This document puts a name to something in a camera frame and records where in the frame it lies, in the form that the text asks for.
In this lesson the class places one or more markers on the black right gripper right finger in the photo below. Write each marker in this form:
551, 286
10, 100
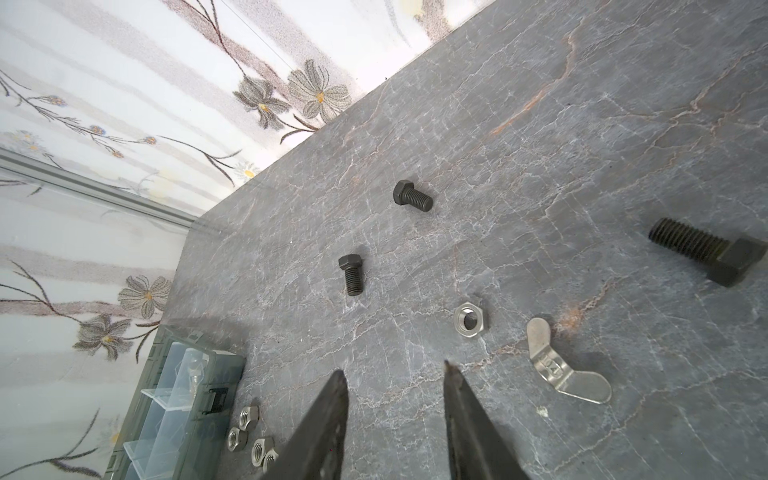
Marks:
476, 450

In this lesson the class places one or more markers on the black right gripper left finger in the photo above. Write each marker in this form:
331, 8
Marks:
316, 448

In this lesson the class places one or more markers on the silver hex nut cluster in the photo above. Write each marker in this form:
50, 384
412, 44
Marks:
243, 434

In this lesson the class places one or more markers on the silver wing nut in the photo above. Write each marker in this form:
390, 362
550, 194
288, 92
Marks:
588, 386

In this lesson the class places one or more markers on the green compartment organizer box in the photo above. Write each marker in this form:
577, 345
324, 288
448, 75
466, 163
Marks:
178, 419

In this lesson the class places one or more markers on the black hex bolt left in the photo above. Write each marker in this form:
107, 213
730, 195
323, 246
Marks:
351, 265

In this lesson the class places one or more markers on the black hex bolt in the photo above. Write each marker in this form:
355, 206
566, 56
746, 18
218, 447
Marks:
404, 193
351, 265
726, 262

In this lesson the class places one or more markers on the black hex bolt far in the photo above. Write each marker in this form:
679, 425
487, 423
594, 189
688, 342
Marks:
404, 193

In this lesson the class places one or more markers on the black hex bolt near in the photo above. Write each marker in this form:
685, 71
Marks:
726, 262

